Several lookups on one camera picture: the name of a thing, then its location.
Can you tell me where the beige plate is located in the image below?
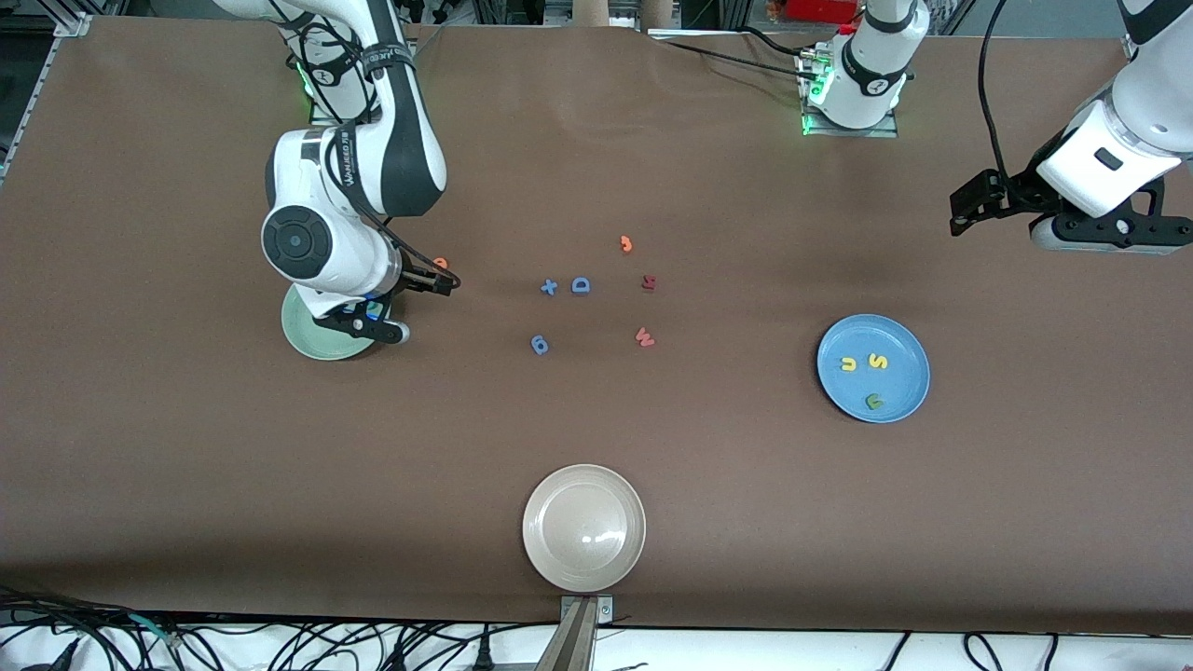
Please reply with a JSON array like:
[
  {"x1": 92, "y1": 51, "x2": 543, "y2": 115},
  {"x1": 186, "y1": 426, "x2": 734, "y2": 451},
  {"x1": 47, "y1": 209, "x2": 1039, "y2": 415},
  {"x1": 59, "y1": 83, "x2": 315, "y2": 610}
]
[{"x1": 522, "y1": 464, "x2": 647, "y2": 594}]

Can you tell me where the blue plate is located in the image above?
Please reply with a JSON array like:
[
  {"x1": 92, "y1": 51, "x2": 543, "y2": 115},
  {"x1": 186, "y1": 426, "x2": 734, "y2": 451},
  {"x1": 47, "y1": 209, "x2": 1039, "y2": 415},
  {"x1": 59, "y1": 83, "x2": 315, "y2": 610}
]
[{"x1": 816, "y1": 314, "x2": 931, "y2": 424}]

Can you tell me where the red box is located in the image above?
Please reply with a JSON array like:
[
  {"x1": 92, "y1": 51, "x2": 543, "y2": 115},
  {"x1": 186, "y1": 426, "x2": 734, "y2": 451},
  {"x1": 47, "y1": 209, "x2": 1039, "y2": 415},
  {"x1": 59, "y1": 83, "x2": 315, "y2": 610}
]
[{"x1": 788, "y1": 0, "x2": 860, "y2": 24}]

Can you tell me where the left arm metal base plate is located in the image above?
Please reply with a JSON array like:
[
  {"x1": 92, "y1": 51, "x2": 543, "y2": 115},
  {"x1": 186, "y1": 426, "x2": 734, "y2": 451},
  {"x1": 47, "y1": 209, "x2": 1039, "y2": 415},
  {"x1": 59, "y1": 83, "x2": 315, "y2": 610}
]
[{"x1": 800, "y1": 47, "x2": 900, "y2": 138}]

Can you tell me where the teal floor cable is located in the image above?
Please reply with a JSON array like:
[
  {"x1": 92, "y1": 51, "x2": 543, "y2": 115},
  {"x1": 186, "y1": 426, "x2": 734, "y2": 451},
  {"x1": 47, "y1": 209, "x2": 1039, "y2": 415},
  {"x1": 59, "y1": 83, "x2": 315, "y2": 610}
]
[{"x1": 130, "y1": 613, "x2": 180, "y2": 646}]

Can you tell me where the black table cable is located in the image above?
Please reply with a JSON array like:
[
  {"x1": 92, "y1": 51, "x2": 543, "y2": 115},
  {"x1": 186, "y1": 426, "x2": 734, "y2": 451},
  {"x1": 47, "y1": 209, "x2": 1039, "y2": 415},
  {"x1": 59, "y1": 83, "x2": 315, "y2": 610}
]
[
  {"x1": 652, "y1": 35, "x2": 816, "y2": 83},
  {"x1": 736, "y1": 26, "x2": 842, "y2": 59}
]

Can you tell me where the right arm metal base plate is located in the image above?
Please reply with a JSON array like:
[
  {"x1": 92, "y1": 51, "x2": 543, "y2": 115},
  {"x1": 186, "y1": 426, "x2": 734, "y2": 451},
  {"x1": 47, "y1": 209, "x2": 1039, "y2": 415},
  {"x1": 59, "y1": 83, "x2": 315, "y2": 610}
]
[{"x1": 308, "y1": 37, "x2": 416, "y2": 127}]

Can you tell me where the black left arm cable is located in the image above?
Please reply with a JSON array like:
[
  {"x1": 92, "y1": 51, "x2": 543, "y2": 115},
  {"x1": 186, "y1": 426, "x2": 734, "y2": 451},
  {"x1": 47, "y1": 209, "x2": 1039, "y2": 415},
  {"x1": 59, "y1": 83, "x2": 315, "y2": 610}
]
[{"x1": 979, "y1": 0, "x2": 1013, "y2": 180}]

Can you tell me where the pale green plate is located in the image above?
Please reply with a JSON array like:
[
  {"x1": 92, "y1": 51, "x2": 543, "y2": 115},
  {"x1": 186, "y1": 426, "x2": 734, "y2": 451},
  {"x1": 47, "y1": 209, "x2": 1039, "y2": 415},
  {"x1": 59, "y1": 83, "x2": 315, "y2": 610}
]
[{"x1": 281, "y1": 284, "x2": 378, "y2": 362}]

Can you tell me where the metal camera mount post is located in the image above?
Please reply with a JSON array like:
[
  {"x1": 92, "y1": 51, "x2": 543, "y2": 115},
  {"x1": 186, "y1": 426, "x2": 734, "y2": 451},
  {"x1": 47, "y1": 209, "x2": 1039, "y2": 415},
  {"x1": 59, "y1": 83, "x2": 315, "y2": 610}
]
[{"x1": 536, "y1": 595, "x2": 616, "y2": 671}]

